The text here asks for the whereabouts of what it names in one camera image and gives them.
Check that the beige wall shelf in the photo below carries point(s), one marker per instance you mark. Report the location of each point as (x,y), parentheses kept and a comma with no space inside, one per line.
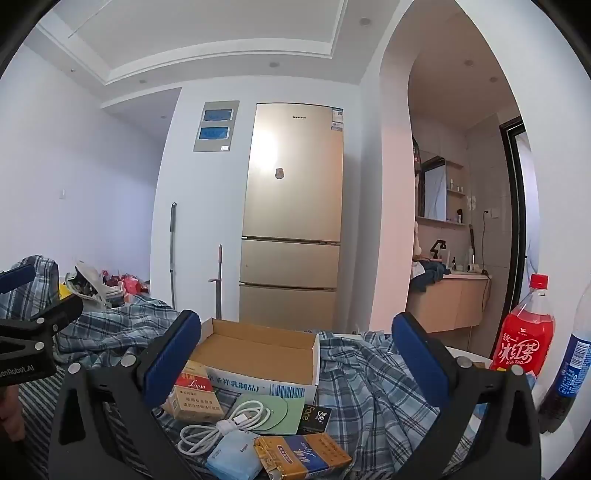
(456,194)

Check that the cardboard box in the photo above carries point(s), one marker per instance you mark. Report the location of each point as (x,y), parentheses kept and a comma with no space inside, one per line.
(258,350)

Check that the gold cigarette pack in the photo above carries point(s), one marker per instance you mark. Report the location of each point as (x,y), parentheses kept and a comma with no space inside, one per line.
(304,457)

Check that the light blue tissue pack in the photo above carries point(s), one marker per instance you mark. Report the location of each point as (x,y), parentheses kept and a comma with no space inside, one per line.
(233,457)

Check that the dark cola bottle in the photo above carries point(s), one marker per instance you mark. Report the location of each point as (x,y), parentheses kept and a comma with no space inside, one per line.
(572,364)

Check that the black faucet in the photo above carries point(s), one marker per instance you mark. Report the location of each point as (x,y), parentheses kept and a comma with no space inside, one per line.
(437,249)

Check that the blue clothes pile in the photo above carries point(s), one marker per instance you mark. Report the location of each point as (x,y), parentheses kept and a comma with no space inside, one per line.
(431,274)

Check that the beige vanity cabinet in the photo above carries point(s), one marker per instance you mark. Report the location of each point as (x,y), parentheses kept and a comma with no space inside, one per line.
(438,304)

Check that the small black box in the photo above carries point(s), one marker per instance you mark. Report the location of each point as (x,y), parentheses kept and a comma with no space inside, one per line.
(314,417)

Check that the red iced tea bottle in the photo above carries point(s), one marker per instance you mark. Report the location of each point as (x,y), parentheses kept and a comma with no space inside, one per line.
(521,341)

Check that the red cigarette pack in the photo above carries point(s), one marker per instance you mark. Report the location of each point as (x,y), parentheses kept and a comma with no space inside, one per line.
(196,392)

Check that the gold refrigerator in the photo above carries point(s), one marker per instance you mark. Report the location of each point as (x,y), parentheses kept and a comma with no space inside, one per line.
(291,207)

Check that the green disc sleeve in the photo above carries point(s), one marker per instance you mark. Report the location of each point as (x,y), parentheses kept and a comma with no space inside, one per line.
(286,410)

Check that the pile of red bags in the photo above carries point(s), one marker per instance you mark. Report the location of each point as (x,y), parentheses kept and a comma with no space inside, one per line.
(127,281)

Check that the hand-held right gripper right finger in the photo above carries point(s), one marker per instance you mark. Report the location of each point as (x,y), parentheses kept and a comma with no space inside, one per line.
(421,362)

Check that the bathroom mirror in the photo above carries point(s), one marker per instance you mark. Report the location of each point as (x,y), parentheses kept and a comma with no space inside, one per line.
(434,189)

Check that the brown fridge magnet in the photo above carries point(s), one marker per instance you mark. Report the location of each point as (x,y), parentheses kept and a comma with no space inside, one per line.
(279,174)

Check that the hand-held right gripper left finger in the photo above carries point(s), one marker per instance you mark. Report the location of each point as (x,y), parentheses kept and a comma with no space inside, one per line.
(170,357)

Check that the grey white bag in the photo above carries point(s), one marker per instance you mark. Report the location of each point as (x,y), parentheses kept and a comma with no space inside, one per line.
(90,281)

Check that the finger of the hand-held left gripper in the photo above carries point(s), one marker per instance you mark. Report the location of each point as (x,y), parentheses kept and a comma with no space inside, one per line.
(18,279)
(57,314)

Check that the grey wall panel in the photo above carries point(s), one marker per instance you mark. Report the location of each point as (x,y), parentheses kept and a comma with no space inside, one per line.
(217,145)

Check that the white hair dryer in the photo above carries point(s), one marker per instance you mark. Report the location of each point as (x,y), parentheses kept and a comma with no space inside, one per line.
(473,268)

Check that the yellow packet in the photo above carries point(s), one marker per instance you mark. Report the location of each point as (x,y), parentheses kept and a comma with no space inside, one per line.
(62,290)

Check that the blue plaid cloth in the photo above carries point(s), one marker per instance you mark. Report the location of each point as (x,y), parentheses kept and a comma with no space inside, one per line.
(369,392)

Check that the black-framed glass door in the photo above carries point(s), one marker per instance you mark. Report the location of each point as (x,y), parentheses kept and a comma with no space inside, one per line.
(510,184)

